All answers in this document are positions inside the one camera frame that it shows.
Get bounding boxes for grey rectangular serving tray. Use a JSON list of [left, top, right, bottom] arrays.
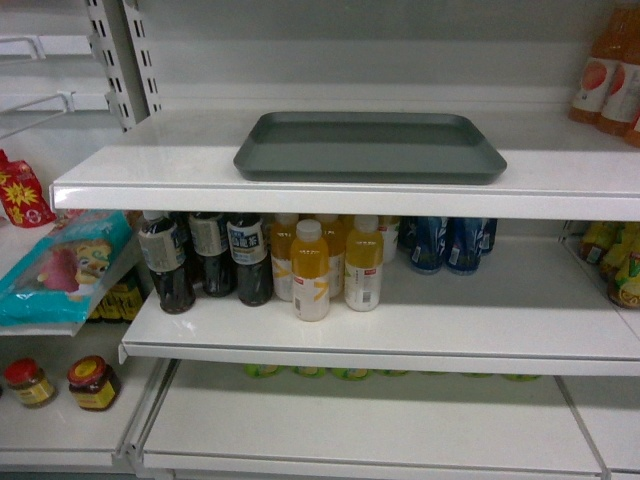
[[233, 111, 507, 185]]

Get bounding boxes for yellow juice bottle front left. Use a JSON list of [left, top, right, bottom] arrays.
[[290, 219, 330, 322]]

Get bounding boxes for yellow juice bottle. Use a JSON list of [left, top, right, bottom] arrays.
[[271, 213, 299, 302], [290, 219, 330, 322], [315, 214, 346, 298], [344, 215, 384, 312]]

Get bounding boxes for yellow juice bottle back middle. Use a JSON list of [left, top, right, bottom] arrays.
[[315, 214, 346, 298]]

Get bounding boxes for yellow juice bottle back left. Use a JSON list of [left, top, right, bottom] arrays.
[[271, 213, 299, 302]]

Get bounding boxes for yellow juice bottle front right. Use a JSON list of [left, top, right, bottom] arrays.
[[344, 215, 384, 312]]

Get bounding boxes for dark tea bottle right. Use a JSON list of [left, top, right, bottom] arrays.
[[227, 213, 273, 307]]

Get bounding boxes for dark tea bottle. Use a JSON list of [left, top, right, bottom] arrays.
[[227, 213, 273, 307], [188, 212, 236, 297], [138, 210, 195, 314]]

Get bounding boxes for blue drink bottle left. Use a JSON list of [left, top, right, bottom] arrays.
[[410, 216, 448, 275]]

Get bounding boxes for blue drink bottle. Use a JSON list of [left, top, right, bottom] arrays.
[[444, 217, 486, 275], [410, 216, 448, 275]]

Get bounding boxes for dark tea bottle middle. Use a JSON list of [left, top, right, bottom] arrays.
[[188, 212, 236, 297]]

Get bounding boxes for blue drink bottle right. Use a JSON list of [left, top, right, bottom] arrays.
[[444, 217, 486, 275]]

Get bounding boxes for dark tea bottle left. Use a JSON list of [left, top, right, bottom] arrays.
[[138, 210, 195, 314]]

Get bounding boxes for white upper shelf board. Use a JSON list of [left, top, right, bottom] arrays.
[[50, 109, 639, 221]]

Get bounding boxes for white shelf board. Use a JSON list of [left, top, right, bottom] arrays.
[[119, 238, 639, 376], [143, 361, 604, 479], [50, 109, 639, 221]]

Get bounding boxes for white lower shelf board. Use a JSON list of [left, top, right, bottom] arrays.
[[143, 361, 604, 479]]

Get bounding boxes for white middle shelf board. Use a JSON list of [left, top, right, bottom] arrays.
[[119, 238, 639, 376]]

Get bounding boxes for red lid sauce jar right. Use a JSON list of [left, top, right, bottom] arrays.
[[67, 355, 121, 412]]

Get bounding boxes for red lid sauce jar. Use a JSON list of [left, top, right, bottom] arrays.
[[4, 357, 57, 408], [67, 355, 121, 412]]

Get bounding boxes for teal snack bag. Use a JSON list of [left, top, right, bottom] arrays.
[[1, 210, 141, 328]]

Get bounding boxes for white slotted shelf upright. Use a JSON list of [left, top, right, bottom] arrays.
[[84, 0, 162, 131]]

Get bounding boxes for yellow lemon tea bottles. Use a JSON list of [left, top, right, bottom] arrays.
[[578, 221, 639, 309]]

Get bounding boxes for red snack pouch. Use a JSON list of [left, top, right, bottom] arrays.
[[1, 150, 56, 228]]

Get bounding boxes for orange juice bottle left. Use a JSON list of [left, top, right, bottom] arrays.
[[568, 1, 633, 124]]

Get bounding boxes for orange juice bottle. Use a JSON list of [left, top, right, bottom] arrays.
[[568, 1, 633, 124], [596, 2, 639, 136]]

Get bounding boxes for red lid sauce jar left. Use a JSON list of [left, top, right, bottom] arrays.
[[4, 357, 57, 408]]

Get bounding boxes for orange juice bottle right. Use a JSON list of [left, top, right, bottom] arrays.
[[596, 2, 639, 136]]

